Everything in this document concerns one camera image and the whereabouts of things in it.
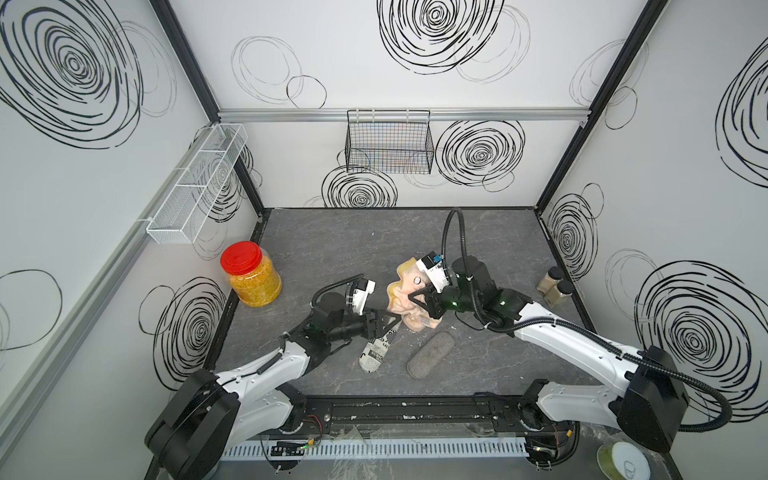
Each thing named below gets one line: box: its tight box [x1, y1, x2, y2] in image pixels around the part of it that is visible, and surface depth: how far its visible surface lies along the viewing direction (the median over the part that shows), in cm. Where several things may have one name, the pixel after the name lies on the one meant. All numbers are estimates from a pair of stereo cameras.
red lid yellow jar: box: [220, 241, 283, 308], surface depth 87 cm
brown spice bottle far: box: [536, 266, 565, 295], surface depth 93 cm
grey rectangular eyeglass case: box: [396, 320, 415, 337], surface depth 88 cm
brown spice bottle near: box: [544, 280, 574, 308], surface depth 91 cm
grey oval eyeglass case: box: [407, 331, 454, 379], surface depth 82 cm
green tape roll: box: [597, 442, 652, 480], surface depth 65 cm
